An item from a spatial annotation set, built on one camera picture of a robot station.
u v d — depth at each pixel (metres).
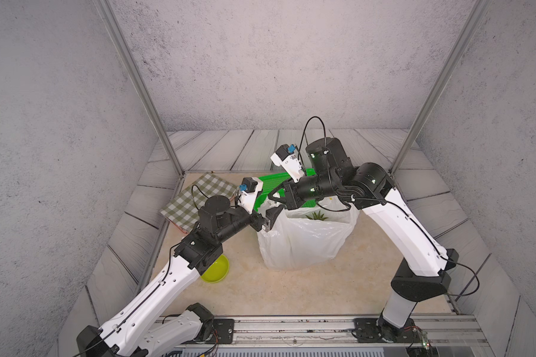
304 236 0.68
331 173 0.44
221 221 0.53
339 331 0.74
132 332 0.39
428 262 0.41
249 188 0.54
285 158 0.51
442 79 0.86
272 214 0.60
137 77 0.85
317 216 0.79
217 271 0.86
